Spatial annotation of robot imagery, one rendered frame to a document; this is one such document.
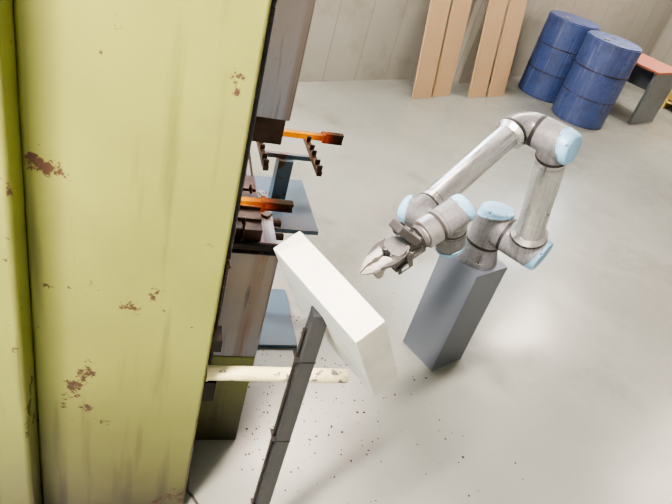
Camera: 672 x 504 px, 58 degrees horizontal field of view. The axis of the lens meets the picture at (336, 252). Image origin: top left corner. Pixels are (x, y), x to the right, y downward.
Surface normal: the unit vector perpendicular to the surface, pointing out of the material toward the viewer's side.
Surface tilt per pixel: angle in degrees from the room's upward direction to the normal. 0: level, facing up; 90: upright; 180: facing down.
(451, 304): 90
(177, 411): 90
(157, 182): 90
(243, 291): 90
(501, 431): 0
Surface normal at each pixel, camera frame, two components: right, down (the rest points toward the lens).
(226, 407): 0.18, 0.61
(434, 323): -0.78, 0.18
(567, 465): 0.24, -0.79
